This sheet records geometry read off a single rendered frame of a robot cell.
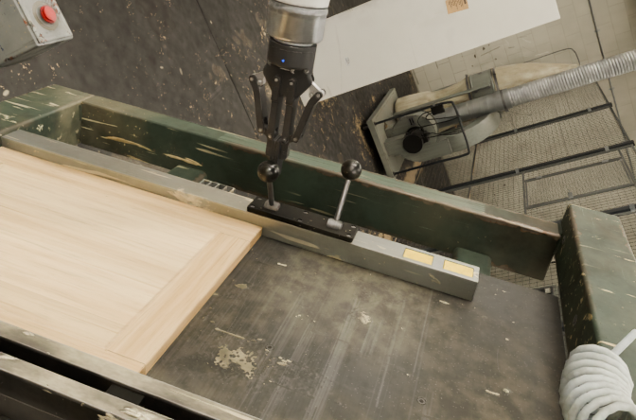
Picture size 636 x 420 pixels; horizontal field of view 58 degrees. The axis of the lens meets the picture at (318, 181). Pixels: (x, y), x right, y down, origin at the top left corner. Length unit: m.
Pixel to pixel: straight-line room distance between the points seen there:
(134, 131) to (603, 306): 1.02
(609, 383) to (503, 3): 4.00
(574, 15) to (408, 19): 4.72
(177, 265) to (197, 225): 0.12
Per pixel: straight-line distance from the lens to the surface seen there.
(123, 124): 1.42
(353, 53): 4.68
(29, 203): 1.11
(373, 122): 6.01
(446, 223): 1.23
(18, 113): 1.40
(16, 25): 1.45
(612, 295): 1.00
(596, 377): 0.62
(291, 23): 0.88
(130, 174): 1.15
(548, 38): 9.01
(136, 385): 0.68
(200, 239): 1.00
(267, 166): 0.96
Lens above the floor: 1.89
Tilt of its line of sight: 24 degrees down
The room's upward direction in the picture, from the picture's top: 74 degrees clockwise
